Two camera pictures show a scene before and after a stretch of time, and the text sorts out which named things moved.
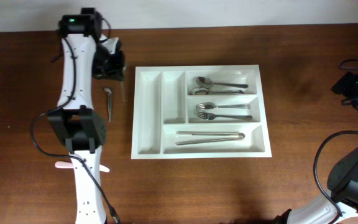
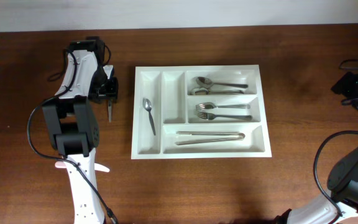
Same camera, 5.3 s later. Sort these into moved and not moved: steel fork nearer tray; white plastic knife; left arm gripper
Moved: left arm gripper
Not moved: white plastic knife; steel fork nearer tray
